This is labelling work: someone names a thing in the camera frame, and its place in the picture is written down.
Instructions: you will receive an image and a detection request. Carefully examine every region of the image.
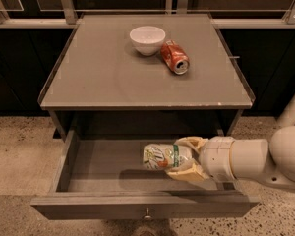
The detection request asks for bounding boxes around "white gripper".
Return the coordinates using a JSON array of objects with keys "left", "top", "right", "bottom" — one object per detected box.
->
[{"left": 166, "top": 136, "right": 235, "bottom": 182}]

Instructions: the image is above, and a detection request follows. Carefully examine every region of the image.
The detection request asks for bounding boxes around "green white 7up can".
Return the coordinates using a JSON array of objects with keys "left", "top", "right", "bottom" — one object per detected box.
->
[{"left": 143, "top": 144, "right": 193, "bottom": 170}]

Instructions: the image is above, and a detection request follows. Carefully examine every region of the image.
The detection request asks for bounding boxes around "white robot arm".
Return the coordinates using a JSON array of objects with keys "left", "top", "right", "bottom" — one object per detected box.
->
[{"left": 167, "top": 94, "right": 295, "bottom": 192}]

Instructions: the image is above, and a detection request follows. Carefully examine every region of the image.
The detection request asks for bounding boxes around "metal drawer knob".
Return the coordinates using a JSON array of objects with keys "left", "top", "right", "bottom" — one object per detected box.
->
[{"left": 143, "top": 208, "right": 152, "bottom": 220}]

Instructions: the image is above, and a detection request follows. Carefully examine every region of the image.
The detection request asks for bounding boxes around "open grey top drawer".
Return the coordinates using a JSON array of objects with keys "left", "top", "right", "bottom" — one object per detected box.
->
[{"left": 30, "top": 130, "right": 259, "bottom": 219}]

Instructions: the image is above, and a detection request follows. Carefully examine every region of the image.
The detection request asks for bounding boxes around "red crushed soda can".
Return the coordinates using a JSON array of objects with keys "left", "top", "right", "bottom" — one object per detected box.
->
[{"left": 160, "top": 40, "right": 190, "bottom": 75}]

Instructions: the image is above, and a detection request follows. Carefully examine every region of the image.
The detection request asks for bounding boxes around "grey cabinet with counter top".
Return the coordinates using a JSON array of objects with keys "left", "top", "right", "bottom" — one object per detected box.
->
[{"left": 38, "top": 14, "right": 255, "bottom": 125}]

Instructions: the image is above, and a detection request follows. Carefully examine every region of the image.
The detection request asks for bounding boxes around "white ceramic bowl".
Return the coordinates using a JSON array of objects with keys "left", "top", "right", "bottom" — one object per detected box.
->
[{"left": 130, "top": 26, "right": 166, "bottom": 56}]

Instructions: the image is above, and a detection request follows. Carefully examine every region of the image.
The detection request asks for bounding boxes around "metal railing frame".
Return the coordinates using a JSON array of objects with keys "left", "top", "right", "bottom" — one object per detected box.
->
[{"left": 0, "top": 0, "right": 295, "bottom": 29}]

